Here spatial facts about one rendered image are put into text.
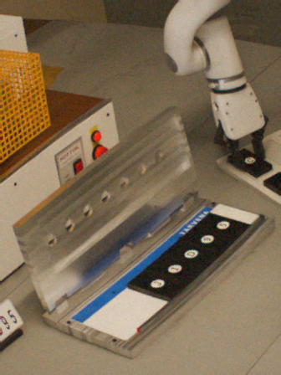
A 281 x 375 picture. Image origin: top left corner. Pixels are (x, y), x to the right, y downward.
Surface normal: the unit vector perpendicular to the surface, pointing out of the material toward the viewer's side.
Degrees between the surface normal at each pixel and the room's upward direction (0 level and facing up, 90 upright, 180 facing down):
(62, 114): 0
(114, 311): 0
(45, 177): 90
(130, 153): 83
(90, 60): 0
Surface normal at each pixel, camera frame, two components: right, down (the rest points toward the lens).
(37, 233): 0.76, 0.11
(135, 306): -0.15, -0.84
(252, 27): -0.56, 0.51
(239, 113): 0.51, 0.18
